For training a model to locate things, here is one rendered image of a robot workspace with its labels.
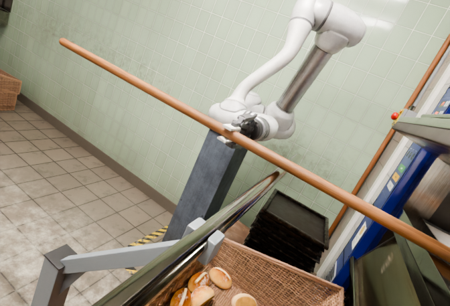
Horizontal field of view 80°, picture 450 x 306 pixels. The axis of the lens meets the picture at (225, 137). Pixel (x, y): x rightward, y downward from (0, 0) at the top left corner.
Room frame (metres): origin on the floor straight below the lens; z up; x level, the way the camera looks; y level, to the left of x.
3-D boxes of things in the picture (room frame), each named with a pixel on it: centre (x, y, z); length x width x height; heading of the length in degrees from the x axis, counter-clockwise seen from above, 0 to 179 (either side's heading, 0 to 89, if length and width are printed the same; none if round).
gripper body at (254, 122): (0.90, -0.06, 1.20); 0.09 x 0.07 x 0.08; 159
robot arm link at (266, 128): (0.96, -0.09, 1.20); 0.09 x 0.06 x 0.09; 69
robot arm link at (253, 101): (1.56, -0.04, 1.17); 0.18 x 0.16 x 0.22; 96
